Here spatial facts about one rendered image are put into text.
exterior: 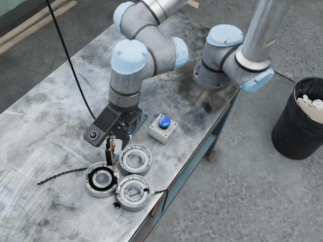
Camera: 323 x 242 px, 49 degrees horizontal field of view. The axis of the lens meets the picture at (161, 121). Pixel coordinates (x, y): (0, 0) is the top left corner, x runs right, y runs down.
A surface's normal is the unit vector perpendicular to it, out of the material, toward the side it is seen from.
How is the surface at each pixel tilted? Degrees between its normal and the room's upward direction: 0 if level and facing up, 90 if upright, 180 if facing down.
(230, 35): 7
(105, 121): 23
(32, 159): 0
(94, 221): 0
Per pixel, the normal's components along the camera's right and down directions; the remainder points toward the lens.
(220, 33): 0.04, -0.66
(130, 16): -0.27, -0.33
